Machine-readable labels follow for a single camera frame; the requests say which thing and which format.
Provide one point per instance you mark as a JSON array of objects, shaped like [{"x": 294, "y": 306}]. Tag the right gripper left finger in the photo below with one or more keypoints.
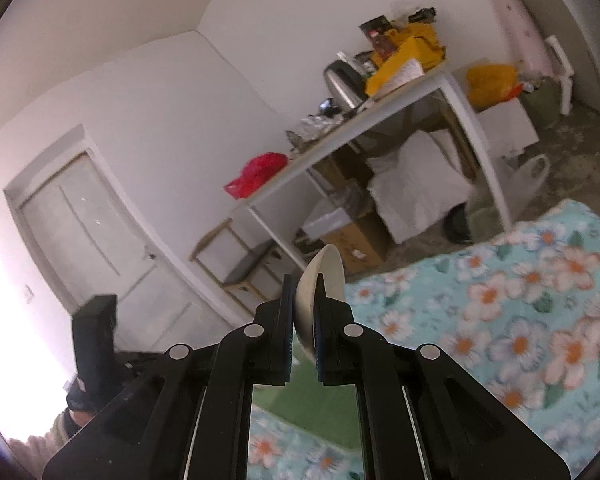
[{"x": 188, "y": 415}]

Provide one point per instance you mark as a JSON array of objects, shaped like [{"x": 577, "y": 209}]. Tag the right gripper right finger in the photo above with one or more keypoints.
[{"x": 422, "y": 415}]

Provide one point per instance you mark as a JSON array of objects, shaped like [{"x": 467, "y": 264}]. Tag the mint green utensil basket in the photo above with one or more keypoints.
[{"x": 329, "y": 413}]

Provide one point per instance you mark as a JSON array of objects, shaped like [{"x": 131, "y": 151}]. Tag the white door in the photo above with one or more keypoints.
[{"x": 86, "y": 243}]

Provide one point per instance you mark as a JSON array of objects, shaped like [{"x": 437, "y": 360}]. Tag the floral blue table cover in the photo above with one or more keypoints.
[{"x": 520, "y": 312}]

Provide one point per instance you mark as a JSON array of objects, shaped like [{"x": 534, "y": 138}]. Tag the wooden chair black seat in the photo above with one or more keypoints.
[{"x": 249, "y": 274}]

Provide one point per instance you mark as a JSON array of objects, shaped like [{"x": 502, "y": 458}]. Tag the cardboard box under desk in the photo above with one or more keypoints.
[{"x": 363, "y": 244}]

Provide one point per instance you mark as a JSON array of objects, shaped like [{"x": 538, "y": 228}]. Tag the white pillow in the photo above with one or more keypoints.
[{"x": 418, "y": 183}]

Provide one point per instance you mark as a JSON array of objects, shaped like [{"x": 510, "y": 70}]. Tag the red plastic bag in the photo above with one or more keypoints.
[{"x": 255, "y": 174}]

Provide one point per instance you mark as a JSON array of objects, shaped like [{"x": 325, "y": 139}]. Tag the white desk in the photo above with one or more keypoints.
[{"x": 373, "y": 113}]

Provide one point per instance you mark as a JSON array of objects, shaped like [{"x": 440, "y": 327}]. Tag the orange plastic bag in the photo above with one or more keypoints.
[{"x": 492, "y": 84}]

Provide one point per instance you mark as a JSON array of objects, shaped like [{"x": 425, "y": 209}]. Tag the steel electric kettle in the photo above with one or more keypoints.
[{"x": 345, "y": 85}]

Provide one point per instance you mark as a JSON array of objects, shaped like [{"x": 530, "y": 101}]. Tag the yellow bag on desk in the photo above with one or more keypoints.
[{"x": 416, "y": 41}]

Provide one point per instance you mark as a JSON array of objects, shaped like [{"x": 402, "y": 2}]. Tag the pink ironing board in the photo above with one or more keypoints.
[{"x": 527, "y": 46}]

